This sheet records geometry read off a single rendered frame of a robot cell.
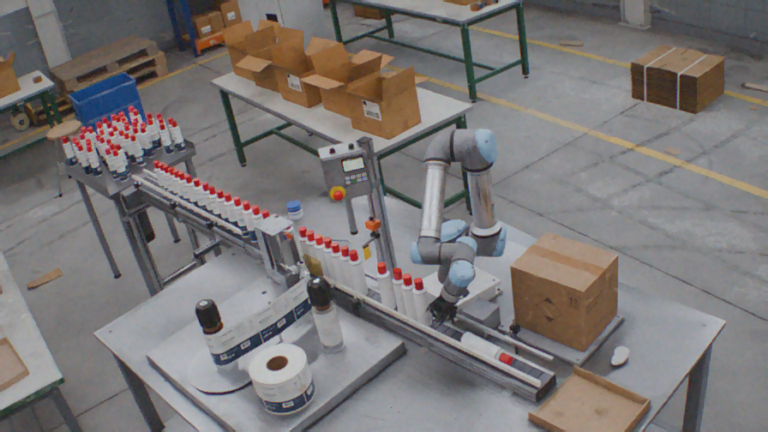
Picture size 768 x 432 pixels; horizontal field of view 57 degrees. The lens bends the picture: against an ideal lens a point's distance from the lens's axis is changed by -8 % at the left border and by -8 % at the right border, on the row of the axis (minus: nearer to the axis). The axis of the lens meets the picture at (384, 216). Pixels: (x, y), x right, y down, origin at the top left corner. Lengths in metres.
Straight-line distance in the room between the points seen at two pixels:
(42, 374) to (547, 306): 2.10
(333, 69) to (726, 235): 2.71
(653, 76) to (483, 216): 3.82
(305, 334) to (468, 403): 0.71
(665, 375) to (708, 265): 1.99
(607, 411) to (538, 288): 0.48
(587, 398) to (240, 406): 1.18
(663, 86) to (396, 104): 2.71
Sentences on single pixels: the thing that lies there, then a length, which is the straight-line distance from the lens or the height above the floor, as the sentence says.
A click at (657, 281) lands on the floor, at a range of 4.41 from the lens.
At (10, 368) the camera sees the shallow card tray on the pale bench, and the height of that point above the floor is 0.80.
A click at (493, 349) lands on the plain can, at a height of 0.93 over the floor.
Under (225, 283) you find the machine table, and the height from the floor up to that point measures 0.83.
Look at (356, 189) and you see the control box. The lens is 2.83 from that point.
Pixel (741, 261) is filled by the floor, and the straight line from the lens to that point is 4.62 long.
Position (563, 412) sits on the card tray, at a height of 0.83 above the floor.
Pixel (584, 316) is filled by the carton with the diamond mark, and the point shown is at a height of 1.01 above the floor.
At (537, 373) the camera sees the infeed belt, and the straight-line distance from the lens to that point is 2.58.
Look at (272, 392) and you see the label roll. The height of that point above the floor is 0.99.
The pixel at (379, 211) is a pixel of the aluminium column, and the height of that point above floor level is 1.21.
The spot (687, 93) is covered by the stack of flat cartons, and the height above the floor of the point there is 0.16.
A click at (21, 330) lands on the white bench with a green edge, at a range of 3.76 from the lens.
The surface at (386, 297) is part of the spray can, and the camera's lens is 2.87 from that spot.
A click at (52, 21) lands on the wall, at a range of 9.90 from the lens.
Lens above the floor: 2.67
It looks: 31 degrees down
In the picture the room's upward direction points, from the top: 11 degrees counter-clockwise
